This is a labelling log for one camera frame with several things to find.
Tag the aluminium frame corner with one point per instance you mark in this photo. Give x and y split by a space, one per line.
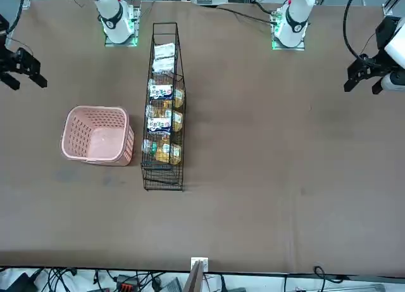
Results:
390 3

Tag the black red power strip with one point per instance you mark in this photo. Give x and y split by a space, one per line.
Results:
126 285

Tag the aluminium rail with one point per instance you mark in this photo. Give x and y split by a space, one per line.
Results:
348 288

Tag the grey flat device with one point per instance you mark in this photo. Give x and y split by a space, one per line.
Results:
174 285

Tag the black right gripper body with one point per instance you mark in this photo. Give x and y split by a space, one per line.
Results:
11 62

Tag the brown wooden board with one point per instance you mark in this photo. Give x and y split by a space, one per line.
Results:
194 279

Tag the black power adapter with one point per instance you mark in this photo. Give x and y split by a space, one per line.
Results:
20 284

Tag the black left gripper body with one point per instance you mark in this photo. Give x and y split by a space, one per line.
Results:
379 67

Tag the pink plastic basket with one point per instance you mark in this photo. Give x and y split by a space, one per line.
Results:
101 140

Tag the white tissue packet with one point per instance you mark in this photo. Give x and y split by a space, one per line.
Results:
164 51
163 65

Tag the white socket plate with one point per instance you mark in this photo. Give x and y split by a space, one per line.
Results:
205 263

